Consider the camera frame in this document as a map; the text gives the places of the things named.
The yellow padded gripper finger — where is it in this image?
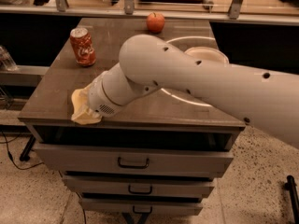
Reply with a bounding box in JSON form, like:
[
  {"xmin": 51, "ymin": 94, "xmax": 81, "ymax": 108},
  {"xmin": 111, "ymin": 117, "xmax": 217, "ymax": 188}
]
[
  {"xmin": 84, "ymin": 107, "xmax": 99, "ymax": 118},
  {"xmin": 79, "ymin": 84, "xmax": 92, "ymax": 98}
]

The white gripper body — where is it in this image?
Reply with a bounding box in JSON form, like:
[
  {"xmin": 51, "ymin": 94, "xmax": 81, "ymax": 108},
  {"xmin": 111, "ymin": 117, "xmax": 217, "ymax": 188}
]
[{"xmin": 88, "ymin": 72, "xmax": 123, "ymax": 117}]

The yellow sponge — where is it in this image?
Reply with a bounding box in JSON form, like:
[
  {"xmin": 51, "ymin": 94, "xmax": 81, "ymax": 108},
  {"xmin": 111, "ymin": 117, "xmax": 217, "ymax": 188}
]
[{"xmin": 71, "ymin": 89, "xmax": 102, "ymax": 125}]

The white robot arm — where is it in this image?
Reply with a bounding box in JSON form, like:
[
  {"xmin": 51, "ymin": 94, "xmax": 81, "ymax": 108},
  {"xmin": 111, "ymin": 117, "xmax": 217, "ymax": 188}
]
[{"xmin": 87, "ymin": 35, "xmax": 299, "ymax": 148}]

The white paper bowl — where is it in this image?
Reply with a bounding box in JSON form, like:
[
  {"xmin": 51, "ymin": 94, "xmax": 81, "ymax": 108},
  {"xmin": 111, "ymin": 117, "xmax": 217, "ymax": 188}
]
[{"xmin": 185, "ymin": 47, "xmax": 229, "ymax": 63}]

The red soda can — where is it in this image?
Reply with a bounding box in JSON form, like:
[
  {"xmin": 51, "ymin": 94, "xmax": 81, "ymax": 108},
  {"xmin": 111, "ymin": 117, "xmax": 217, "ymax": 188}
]
[{"xmin": 70, "ymin": 27, "xmax": 96, "ymax": 67}]

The middle grey drawer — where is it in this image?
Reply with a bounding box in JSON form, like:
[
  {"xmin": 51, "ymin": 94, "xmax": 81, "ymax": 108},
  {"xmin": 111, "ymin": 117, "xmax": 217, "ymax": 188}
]
[{"xmin": 63, "ymin": 175, "xmax": 214, "ymax": 199}]

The grey drawer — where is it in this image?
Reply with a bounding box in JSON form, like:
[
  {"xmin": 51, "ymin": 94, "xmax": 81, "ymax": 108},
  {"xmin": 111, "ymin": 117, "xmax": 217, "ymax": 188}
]
[
  {"xmin": 36, "ymin": 143, "xmax": 233, "ymax": 178},
  {"xmin": 79, "ymin": 198, "xmax": 203, "ymax": 216},
  {"xmin": 63, "ymin": 175, "xmax": 214, "ymax": 199}
]

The black stand leg left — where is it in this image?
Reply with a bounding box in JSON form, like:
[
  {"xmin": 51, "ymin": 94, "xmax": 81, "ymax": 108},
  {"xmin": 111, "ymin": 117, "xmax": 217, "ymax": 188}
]
[{"xmin": 20, "ymin": 135, "xmax": 36, "ymax": 161}]

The black stand leg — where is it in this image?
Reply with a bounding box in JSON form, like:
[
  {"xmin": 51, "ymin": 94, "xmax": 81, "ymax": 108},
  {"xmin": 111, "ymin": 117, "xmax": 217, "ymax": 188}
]
[
  {"xmin": 284, "ymin": 175, "xmax": 299, "ymax": 224},
  {"xmin": 20, "ymin": 135, "xmax": 36, "ymax": 161}
]

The clear plastic object left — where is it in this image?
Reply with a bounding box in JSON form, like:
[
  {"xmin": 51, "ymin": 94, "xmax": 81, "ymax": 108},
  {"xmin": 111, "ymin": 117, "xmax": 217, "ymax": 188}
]
[{"xmin": 0, "ymin": 46, "xmax": 18, "ymax": 71}]

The grey drawer cabinet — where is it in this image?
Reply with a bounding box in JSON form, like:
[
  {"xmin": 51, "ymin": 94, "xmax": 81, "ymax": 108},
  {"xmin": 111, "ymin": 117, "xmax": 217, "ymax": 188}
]
[{"xmin": 20, "ymin": 19, "xmax": 245, "ymax": 224}]

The red apple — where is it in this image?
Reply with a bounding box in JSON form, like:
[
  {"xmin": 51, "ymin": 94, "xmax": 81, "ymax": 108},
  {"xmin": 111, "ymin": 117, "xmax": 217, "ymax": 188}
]
[{"xmin": 146, "ymin": 12, "xmax": 165, "ymax": 34}]

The top grey drawer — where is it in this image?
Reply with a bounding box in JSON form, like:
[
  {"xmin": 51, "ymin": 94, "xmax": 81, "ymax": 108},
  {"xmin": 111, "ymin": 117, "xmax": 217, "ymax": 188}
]
[{"xmin": 36, "ymin": 143, "xmax": 233, "ymax": 178}]

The bottom grey drawer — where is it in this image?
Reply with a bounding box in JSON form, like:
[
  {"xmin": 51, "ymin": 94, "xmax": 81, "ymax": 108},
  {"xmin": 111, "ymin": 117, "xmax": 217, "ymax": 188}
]
[{"xmin": 79, "ymin": 198, "xmax": 203, "ymax": 216}]

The black stand leg right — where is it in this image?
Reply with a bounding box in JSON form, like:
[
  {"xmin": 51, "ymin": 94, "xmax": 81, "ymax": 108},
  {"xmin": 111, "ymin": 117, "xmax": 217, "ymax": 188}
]
[{"xmin": 284, "ymin": 175, "xmax": 299, "ymax": 224}]

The black floor cable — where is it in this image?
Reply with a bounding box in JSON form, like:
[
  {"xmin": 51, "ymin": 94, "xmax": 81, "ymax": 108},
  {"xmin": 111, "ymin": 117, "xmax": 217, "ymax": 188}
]
[{"xmin": 0, "ymin": 130, "xmax": 45, "ymax": 171}]

